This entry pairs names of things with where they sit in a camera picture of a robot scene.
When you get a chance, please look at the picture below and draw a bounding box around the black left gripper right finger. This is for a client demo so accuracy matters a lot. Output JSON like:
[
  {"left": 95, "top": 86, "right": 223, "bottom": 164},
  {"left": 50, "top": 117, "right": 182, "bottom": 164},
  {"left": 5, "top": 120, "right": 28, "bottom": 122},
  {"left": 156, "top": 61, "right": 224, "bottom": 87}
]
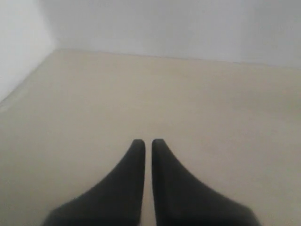
[{"left": 151, "top": 139, "right": 259, "bottom": 226}]

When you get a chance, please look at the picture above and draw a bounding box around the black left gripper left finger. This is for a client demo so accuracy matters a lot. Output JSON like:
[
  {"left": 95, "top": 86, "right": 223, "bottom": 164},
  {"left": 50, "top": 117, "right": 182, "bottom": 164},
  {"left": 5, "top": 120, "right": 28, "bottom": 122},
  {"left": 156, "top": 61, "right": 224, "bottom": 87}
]
[{"left": 43, "top": 139, "right": 146, "bottom": 226}]

